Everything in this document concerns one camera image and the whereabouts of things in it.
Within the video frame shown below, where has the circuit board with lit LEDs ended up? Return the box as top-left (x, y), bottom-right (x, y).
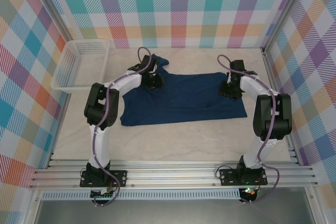
top-left (240, 186), bottom-right (257, 199)

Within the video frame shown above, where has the white slotted cable duct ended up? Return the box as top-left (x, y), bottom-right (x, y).
top-left (41, 189), bottom-right (242, 201)

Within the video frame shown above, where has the aluminium frame post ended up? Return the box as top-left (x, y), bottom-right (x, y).
top-left (28, 0), bottom-right (79, 40)
top-left (261, 0), bottom-right (313, 51)

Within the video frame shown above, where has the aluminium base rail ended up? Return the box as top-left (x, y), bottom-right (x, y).
top-left (28, 158), bottom-right (319, 190)

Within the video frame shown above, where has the black circuit board white connector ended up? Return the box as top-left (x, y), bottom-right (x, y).
top-left (90, 188), bottom-right (116, 201)

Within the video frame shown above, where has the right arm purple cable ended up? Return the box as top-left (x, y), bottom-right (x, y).
top-left (217, 55), bottom-right (279, 204)

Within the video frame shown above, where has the white plastic mesh basket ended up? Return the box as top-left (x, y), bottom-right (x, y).
top-left (51, 39), bottom-right (111, 94)

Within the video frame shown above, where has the aluminium table side rail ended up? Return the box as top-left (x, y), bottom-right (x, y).
top-left (261, 48), bottom-right (301, 166)

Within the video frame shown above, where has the dark blue t-shirt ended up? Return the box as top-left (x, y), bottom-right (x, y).
top-left (120, 53), bottom-right (248, 127)

